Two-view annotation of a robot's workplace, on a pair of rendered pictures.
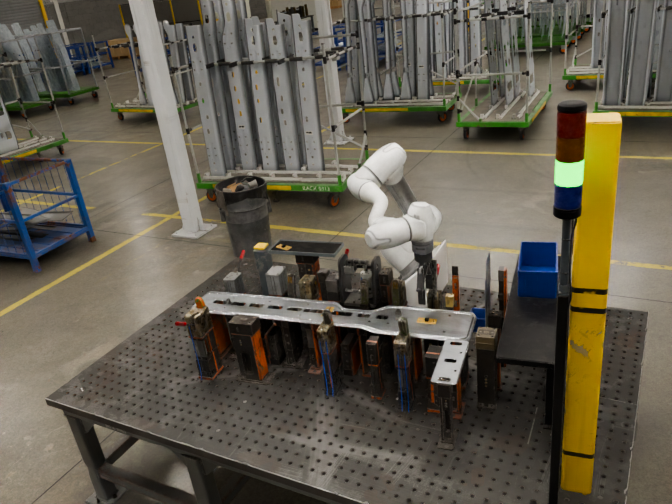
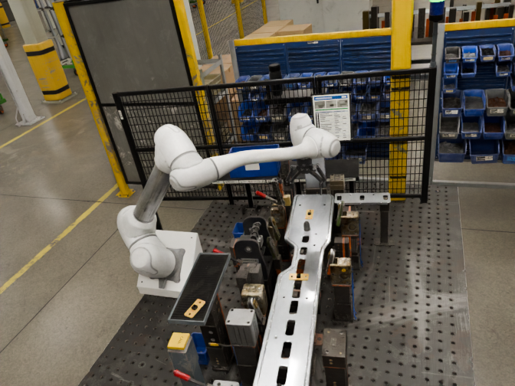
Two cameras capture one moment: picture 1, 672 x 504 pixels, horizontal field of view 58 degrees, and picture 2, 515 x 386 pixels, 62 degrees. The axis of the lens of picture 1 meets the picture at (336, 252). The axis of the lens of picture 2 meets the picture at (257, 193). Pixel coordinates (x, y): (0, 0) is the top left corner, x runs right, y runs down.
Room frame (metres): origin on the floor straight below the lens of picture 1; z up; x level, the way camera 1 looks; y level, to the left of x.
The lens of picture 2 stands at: (2.73, 1.44, 2.29)
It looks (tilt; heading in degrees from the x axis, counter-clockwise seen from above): 31 degrees down; 263
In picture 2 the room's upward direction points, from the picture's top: 10 degrees counter-clockwise
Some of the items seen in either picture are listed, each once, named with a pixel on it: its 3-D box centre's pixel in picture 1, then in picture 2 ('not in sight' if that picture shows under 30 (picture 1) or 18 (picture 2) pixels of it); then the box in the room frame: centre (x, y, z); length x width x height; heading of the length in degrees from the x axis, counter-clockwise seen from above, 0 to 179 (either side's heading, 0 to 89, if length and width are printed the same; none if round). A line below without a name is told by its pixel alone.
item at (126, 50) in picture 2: not in sight; (148, 108); (3.12, -2.64, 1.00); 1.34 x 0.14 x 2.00; 149
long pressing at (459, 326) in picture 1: (323, 313); (300, 281); (2.45, 0.09, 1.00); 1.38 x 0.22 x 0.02; 66
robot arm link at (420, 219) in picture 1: (418, 221); (303, 131); (2.25, -0.34, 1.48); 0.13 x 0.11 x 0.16; 111
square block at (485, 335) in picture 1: (486, 368); (338, 204); (2.03, -0.55, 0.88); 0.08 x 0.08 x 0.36; 66
